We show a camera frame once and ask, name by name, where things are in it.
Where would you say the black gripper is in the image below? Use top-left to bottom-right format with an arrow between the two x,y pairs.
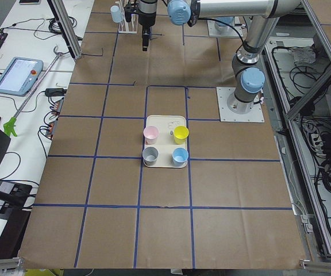
138,13 -> 156,52

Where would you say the light blue plastic cup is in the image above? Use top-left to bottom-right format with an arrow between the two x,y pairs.
110,5 -> 123,23

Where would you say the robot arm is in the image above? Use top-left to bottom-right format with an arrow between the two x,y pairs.
165,0 -> 300,114
214,17 -> 235,32

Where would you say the pink plastic cup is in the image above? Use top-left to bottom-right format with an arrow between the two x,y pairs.
143,125 -> 159,145

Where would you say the yellow plastic cup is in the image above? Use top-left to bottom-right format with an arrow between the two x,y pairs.
173,125 -> 189,144

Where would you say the grey plastic cup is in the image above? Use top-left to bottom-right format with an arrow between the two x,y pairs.
142,147 -> 159,167

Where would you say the black power adapter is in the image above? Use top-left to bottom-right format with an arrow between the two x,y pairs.
44,87 -> 67,97

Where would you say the cream plastic tray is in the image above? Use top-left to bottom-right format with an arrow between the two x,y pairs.
144,115 -> 187,168

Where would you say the blue teach pendant tablet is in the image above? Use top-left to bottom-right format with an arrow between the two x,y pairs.
0,57 -> 44,96

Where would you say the white wire cup rack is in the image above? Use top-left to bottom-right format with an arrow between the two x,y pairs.
115,1 -> 138,34

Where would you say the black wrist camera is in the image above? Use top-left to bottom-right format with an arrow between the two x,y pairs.
124,2 -> 137,23

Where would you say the aluminium frame post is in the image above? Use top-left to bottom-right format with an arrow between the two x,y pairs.
47,0 -> 82,60

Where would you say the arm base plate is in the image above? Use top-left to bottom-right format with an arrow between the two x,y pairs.
216,87 -> 264,123
207,20 -> 243,39

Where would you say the green handled reacher grabber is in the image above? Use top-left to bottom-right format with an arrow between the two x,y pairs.
3,46 -> 68,137

